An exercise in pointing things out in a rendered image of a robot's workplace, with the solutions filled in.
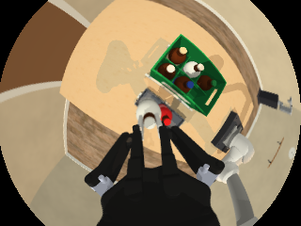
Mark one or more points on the brown bottle with cream cap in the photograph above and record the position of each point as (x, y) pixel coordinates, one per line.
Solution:
(177, 55)

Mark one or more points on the white bottle with grey label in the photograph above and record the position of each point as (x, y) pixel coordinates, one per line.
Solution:
(192, 70)
(147, 107)

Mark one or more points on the brown bottle with blue cap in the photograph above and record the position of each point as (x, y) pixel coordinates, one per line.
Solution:
(182, 83)

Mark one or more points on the red bottle with pale label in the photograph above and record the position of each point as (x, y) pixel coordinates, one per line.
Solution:
(166, 115)

